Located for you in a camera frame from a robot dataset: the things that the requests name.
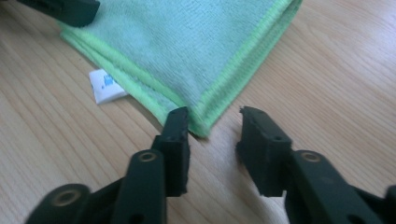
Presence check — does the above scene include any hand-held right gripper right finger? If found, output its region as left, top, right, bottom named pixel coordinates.
left=235, top=105, right=385, bottom=224

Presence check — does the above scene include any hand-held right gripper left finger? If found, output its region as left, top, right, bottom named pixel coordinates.
left=111, top=105, right=191, bottom=224

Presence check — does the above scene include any green microfiber cloth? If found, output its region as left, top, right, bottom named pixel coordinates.
left=59, top=0, right=304, bottom=139

